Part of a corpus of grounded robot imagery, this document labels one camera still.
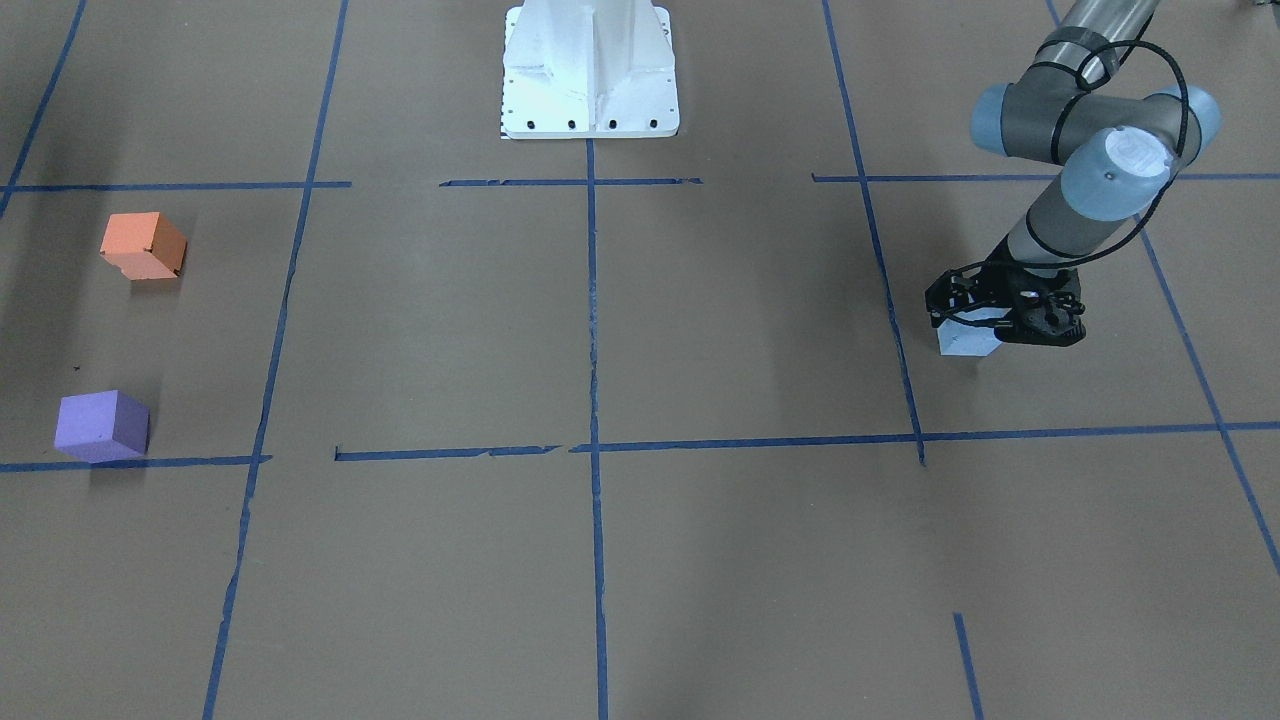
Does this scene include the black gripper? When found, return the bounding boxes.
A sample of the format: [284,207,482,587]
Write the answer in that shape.
[925,264,1085,347]

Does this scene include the light blue foam block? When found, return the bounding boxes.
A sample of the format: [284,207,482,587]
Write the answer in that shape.
[936,307,1009,357]

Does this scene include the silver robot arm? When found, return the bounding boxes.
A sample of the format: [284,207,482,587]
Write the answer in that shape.
[925,1,1222,357]

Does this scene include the orange foam block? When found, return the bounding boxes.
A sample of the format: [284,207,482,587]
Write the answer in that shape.
[99,211,188,281]

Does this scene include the purple foam block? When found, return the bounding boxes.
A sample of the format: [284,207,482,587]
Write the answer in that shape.
[54,389,150,464]

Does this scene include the white pedestal column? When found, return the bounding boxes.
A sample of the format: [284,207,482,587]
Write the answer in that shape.
[500,1,681,140]

